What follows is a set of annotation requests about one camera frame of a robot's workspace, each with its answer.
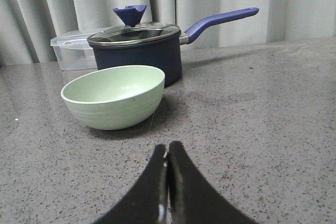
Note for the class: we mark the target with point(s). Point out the light green bowl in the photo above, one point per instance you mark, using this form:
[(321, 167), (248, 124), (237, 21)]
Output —
[(115, 98)]

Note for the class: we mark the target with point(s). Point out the grey curtain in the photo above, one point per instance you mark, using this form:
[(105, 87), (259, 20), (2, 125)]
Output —
[(27, 26)]

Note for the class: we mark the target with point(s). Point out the dark blue saucepan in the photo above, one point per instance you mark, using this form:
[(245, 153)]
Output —
[(165, 53)]

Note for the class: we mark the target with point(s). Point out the clear plastic food container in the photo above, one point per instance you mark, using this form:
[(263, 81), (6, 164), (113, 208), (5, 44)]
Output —
[(73, 51)]

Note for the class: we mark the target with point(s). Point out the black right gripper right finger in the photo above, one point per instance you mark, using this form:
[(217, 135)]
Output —
[(193, 199)]

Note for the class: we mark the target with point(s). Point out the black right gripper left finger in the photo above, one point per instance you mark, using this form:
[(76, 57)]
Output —
[(146, 201)]

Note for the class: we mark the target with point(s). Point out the glass pot lid blue knob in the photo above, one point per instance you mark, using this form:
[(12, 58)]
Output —
[(133, 31)]

